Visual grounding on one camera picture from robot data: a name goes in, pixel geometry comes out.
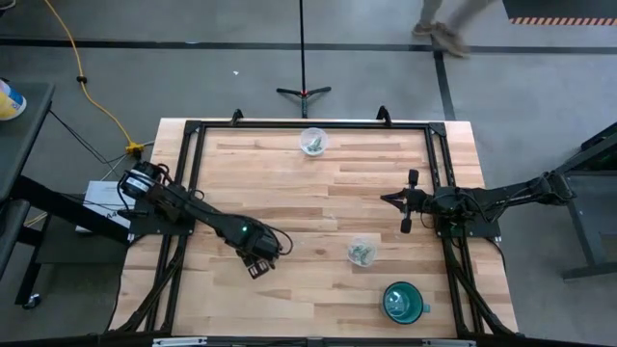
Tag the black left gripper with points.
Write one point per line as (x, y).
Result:
(260, 246)

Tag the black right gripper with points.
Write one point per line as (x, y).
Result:
(415, 197)

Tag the green sweetener packet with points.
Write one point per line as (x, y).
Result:
(315, 144)
(367, 254)
(358, 250)

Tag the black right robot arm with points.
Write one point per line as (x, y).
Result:
(511, 193)

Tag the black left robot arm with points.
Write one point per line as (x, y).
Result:
(212, 219)

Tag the squarish clear plastic container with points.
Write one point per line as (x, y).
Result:
(353, 243)

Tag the teal enamel mug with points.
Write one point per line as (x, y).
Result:
(409, 295)

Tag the round clear plastic container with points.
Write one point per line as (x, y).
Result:
(303, 135)

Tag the black floor tripod stand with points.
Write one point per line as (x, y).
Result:
(303, 58)

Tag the white cardboard box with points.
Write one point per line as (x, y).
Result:
(101, 200)

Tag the person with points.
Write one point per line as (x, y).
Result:
(446, 31)

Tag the black metal stand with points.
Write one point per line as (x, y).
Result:
(590, 212)

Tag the black mat with orange stripes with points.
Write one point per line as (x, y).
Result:
(559, 9)

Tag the dark grey side table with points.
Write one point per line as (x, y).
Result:
(21, 140)

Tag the yellow white blue canister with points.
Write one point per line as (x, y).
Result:
(9, 102)

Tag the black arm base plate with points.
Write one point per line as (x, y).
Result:
(470, 230)
(159, 227)

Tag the black frame foot bracket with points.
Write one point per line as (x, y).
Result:
(383, 114)
(236, 115)

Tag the black aluminium table frame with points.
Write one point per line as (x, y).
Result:
(313, 125)

